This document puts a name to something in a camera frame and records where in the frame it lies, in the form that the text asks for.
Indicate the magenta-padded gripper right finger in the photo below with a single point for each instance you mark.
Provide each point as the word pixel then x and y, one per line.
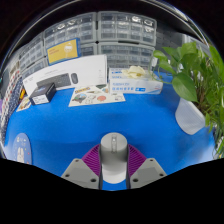
pixel 150 171

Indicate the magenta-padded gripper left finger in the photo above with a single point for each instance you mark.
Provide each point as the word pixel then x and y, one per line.
pixel 78 173

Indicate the grey computer mouse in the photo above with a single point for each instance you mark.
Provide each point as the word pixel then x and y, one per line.
pixel 114 160

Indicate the round blue printed mouse pad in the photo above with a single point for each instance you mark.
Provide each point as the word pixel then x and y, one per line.
pixel 22 148

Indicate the green plant in white pot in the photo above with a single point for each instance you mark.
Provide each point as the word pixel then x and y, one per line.
pixel 190 116

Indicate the small black box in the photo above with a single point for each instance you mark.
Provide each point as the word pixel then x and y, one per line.
pixel 41 95

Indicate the white and blue glove box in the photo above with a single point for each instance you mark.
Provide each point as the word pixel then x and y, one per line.
pixel 133 86

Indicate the small yellow box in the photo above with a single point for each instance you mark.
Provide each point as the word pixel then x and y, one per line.
pixel 22 93

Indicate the cream crumpled gloves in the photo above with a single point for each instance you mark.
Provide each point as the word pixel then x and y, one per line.
pixel 134 71

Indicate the long white keyboard box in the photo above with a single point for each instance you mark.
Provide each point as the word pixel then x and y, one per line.
pixel 90 70

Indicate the yellow box with blue edge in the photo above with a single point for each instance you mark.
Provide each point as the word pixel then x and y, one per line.
pixel 63 51

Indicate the dark wall shelf unit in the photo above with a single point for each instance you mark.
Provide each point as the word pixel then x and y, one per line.
pixel 100 6

